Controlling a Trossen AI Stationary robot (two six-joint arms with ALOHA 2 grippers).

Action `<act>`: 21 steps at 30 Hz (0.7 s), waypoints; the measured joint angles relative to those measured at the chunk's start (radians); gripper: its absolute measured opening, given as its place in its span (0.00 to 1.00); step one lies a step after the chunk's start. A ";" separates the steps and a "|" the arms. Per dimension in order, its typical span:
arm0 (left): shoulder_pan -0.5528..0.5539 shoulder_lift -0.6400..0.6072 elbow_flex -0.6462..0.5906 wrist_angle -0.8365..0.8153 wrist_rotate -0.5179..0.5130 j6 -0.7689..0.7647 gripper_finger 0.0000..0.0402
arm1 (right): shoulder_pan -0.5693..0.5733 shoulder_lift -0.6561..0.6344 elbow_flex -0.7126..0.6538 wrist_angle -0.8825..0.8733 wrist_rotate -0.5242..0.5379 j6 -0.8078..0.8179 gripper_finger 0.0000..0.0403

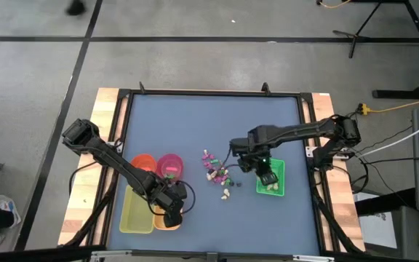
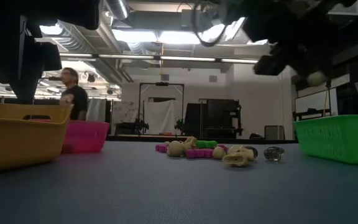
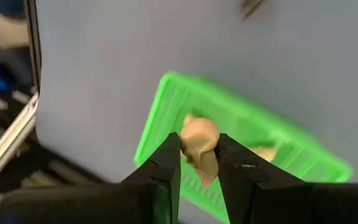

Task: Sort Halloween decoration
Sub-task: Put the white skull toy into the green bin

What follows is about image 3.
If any aluminium rail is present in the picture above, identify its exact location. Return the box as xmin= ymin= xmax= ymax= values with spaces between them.
xmin=0 ymin=92 xmax=40 ymax=185

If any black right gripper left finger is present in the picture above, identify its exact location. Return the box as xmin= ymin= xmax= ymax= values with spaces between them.
xmin=0 ymin=132 xmax=181 ymax=224

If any green plastic basket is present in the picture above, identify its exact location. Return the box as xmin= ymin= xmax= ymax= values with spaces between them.
xmin=133 ymin=70 xmax=354 ymax=224

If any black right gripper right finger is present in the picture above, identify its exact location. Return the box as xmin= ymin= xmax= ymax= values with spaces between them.
xmin=215 ymin=133 xmax=358 ymax=224

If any large beige skull toy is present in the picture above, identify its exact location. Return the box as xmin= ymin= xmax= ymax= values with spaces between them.
xmin=249 ymin=145 xmax=278 ymax=163
xmin=178 ymin=113 xmax=222 ymax=189

